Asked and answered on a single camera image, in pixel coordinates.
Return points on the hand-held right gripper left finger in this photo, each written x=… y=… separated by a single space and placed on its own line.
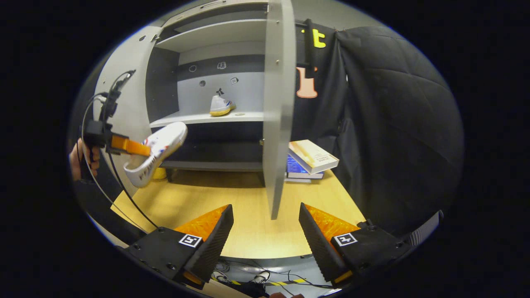
x=217 y=244

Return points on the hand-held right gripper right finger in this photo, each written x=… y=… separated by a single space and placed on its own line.
x=316 y=244

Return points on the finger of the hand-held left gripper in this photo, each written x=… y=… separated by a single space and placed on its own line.
x=128 y=145

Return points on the white canvas shoe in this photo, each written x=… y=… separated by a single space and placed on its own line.
x=219 y=105
x=165 y=142

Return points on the white cabinet door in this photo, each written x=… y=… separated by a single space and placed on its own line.
x=275 y=124
x=132 y=82

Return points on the white grey shoe cabinet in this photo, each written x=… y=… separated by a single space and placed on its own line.
x=207 y=118

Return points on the person's worn sneaker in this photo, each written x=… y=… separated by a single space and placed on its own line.
x=261 y=277
x=220 y=277

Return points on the yellow pineapple plush toy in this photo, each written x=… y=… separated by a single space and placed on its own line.
x=159 y=174

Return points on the yellow black floor tape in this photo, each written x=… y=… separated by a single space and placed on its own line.
x=277 y=283

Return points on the thin white book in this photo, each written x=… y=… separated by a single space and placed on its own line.
x=296 y=180

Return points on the blue book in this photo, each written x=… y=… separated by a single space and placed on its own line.
x=296 y=167

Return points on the beige book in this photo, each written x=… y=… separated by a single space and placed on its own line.
x=312 y=157

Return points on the grey ribbed strip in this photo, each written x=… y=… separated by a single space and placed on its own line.
x=428 y=229

